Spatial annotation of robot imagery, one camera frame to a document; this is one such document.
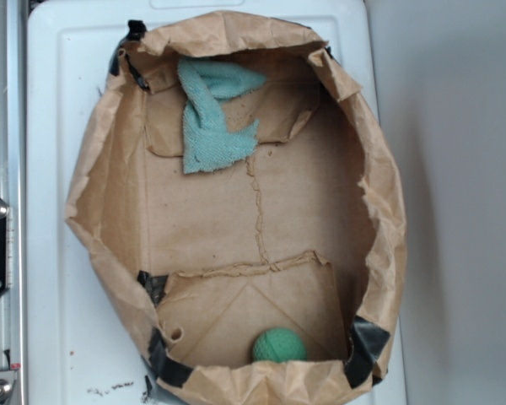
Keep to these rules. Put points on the aluminium frame rail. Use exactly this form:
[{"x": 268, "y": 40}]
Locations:
[{"x": 12, "y": 339}]

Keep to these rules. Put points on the white plastic lid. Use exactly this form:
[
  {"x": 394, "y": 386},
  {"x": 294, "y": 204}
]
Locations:
[{"x": 78, "y": 350}]

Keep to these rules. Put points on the green dimpled ball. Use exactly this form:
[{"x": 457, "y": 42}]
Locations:
[{"x": 279, "y": 345}]

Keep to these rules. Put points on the teal terry cloth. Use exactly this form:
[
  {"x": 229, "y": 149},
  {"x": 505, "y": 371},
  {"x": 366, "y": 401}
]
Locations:
[{"x": 208, "y": 143}]

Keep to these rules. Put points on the brown paper bag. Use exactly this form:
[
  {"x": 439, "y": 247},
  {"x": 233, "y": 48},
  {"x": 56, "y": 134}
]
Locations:
[{"x": 182, "y": 257}]

